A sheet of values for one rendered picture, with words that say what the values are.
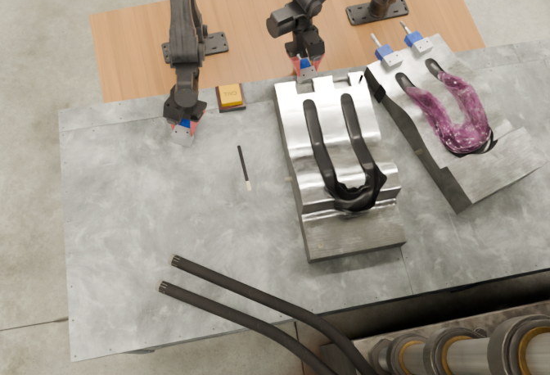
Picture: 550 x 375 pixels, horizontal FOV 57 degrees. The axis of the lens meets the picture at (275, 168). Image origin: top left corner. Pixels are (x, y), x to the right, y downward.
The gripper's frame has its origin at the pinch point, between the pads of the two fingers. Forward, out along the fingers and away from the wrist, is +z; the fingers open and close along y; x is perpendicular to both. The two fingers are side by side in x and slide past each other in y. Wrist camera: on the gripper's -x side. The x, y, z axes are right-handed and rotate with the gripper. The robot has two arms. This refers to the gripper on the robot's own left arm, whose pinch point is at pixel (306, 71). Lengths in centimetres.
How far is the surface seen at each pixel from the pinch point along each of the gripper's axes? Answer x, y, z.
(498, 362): -103, -13, -20
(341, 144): -25.1, 0.0, 9.5
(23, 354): 7, -124, 94
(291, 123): -16.1, -10.9, 4.6
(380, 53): -3.0, 22.6, -1.0
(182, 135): -8.3, -40.2, 4.0
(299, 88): -5.8, -4.4, 1.4
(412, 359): -83, -11, 17
